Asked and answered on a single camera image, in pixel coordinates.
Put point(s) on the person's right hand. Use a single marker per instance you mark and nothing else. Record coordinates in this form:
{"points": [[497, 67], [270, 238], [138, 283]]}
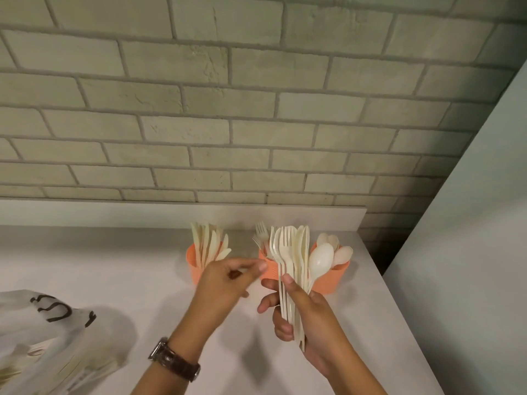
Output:
{"points": [[321, 329]]}

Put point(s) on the person's left hand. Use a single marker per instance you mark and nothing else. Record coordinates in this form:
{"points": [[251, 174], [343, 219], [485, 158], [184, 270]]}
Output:
{"points": [[214, 292]]}

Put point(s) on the person's right thumb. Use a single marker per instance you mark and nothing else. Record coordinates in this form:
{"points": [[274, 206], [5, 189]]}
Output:
{"points": [[296, 294]]}

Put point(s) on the person's right middle finger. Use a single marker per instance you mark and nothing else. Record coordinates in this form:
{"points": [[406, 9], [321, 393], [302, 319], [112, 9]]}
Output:
{"points": [[268, 303]]}

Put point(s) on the person's left thumb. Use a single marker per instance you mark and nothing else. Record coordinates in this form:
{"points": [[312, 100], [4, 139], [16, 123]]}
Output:
{"points": [[254, 273]]}

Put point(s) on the person's right little finger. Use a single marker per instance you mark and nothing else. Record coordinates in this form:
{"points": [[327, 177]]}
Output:
{"points": [[284, 335]]}

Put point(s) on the bundle of cream plastic forks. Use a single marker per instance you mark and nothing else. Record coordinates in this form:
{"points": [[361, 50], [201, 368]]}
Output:
{"points": [[288, 250]]}

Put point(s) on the large white plastic spoon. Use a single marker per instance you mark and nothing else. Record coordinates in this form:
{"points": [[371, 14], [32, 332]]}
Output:
{"points": [[322, 259]]}

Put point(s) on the person's right forearm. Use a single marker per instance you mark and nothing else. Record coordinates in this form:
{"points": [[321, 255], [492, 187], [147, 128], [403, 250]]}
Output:
{"points": [[358, 382]]}

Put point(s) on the person's left forearm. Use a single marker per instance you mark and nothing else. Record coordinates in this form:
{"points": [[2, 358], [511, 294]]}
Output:
{"points": [[164, 382]]}

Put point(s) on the orange cup holding forks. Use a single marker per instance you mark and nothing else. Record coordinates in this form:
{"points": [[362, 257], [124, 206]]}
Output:
{"points": [[274, 272]]}

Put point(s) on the single cream plastic fork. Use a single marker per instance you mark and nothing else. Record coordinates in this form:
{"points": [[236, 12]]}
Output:
{"points": [[261, 231], [257, 243]]}

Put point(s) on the orange cup holding spoons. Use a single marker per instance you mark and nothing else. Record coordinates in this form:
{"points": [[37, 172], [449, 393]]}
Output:
{"points": [[335, 277]]}

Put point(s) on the cream plastic spoon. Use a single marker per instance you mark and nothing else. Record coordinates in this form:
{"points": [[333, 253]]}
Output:
{"points": [[334, 241], [344, 255], [322, 239]]}

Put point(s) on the orange cup holding knives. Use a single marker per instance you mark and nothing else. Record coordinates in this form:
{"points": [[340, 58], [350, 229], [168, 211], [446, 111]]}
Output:
{"points": [[193, 263]]}

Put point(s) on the translucent white plastic bag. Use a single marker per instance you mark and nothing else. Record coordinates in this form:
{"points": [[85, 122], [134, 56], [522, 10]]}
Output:
{"points": [[61, 345]]}

